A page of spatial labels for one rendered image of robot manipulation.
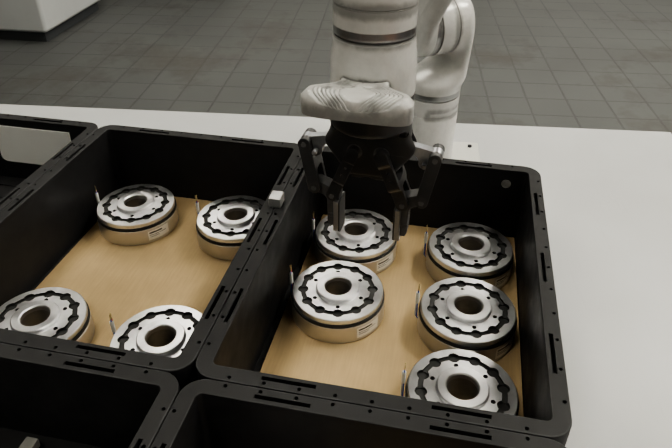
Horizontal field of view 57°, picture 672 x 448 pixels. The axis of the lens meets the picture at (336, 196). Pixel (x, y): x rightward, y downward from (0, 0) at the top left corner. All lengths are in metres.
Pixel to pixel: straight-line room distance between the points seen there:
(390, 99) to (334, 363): 0.30
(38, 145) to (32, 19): 3.39
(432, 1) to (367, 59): 0.41
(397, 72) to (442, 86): 0.49
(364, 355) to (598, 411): 0.32
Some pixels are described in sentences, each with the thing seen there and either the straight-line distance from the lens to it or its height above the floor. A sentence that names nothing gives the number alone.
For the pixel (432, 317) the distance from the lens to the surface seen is 0.67.
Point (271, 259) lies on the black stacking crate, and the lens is 0.66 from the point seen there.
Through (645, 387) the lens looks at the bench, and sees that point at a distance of 0.90.
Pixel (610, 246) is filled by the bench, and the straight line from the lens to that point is 1.11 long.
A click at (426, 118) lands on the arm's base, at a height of 0.88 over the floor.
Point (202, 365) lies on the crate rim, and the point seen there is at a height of 0.93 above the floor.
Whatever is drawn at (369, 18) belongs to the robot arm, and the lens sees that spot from 0.50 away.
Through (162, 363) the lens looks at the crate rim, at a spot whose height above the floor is 0.93.
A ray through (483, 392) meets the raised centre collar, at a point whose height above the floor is 0.87.
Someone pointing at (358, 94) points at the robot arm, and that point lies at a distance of 0.49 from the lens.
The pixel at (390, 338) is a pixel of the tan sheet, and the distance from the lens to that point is 0.69.
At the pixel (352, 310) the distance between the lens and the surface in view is 0.67.
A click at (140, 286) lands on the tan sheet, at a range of 0.78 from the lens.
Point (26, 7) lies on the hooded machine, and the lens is 4.37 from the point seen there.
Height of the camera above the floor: 1.32
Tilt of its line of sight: 33 degrees down
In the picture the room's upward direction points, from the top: straight up
